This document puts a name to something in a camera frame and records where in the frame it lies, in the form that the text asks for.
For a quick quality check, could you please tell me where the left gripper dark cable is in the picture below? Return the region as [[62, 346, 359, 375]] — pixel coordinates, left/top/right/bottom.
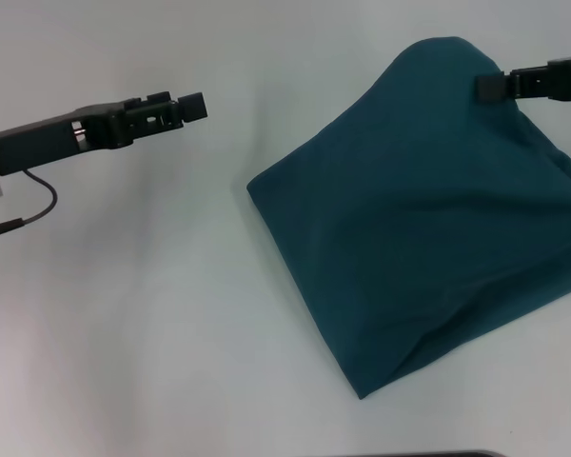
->
[[0, 168, 59, 242]]

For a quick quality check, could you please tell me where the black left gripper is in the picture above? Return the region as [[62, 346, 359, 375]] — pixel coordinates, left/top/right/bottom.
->
[[0, 90, 209, 177]]

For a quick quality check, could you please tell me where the teal blue t-shirt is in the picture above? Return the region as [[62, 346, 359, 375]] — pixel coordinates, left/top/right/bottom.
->
[[246, 35, 571, 401]]

